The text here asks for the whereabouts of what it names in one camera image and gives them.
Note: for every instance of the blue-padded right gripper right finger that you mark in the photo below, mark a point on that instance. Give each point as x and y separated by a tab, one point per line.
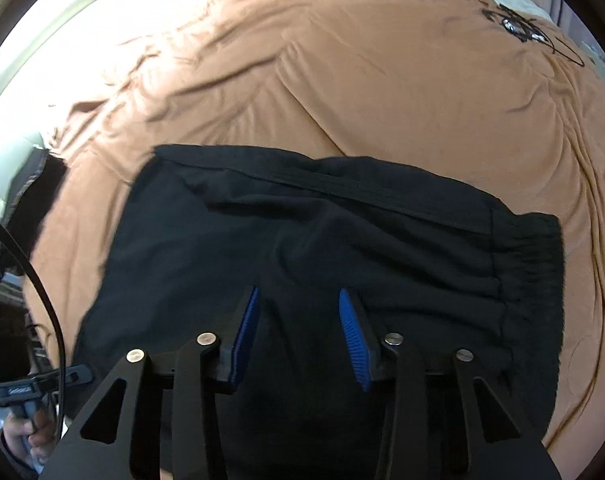
456	422

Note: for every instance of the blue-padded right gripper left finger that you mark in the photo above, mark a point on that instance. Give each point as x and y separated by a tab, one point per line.
116	435

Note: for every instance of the black pants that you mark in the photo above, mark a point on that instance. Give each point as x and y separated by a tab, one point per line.
433	259

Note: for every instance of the person's left hand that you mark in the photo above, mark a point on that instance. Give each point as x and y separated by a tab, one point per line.
30	441

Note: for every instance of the dark clothes pile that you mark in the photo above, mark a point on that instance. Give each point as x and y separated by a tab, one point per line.
31	196

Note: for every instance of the orange-brown bed blanket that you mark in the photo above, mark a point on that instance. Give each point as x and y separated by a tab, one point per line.
438	84

